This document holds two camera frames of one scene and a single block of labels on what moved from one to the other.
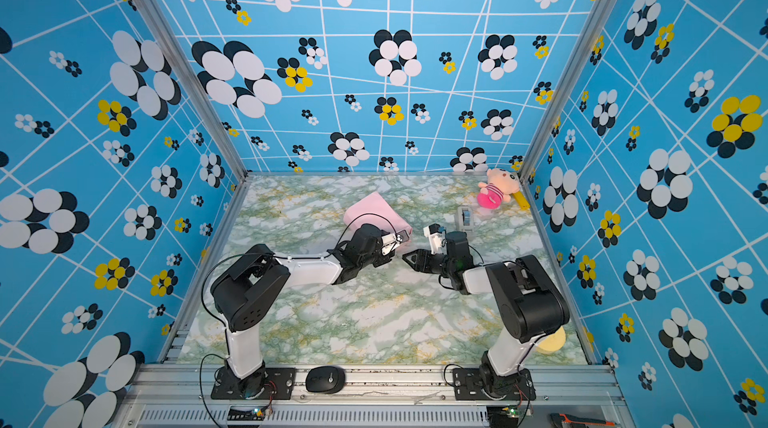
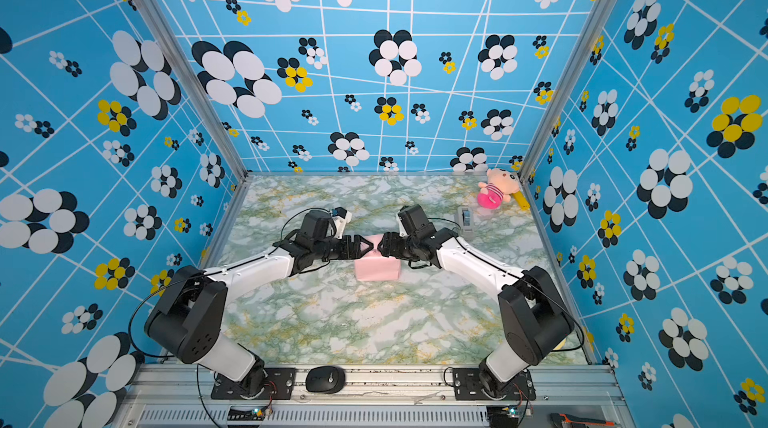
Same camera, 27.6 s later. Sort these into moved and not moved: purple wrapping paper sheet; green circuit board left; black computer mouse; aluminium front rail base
Moved: purple wrapping paper sheet
Not moved: green circuit board left; black computer mouse; aluminium front rail base
